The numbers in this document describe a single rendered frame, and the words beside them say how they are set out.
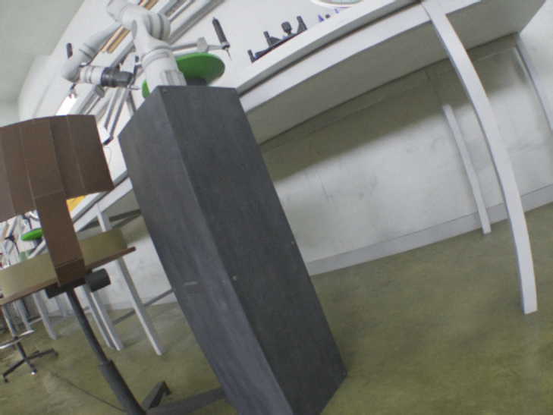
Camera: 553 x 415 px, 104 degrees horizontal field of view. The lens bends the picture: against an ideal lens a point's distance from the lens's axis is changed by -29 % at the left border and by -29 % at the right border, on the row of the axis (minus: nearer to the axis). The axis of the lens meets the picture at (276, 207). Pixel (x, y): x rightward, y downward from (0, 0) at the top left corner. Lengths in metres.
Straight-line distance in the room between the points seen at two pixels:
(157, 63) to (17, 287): 0.63
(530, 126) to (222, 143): 1.54
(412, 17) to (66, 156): 0.88
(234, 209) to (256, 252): 0.10
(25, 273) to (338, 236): 1.59
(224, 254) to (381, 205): 1.26
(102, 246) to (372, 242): 1.45
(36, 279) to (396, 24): 1.03
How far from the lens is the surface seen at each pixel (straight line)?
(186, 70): 1.02
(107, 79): 1.19
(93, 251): 0.75
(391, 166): 1.70
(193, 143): 0.63
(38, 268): 0.74
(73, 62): 1.29
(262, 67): 0.86
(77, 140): 0.74
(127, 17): 1.10
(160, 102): 0.65
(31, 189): 0.67
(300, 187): 1.85
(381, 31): 0.83
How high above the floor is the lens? 0.54
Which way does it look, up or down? 1 degrees down
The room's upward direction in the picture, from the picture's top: 22 degrees counter-clockwise
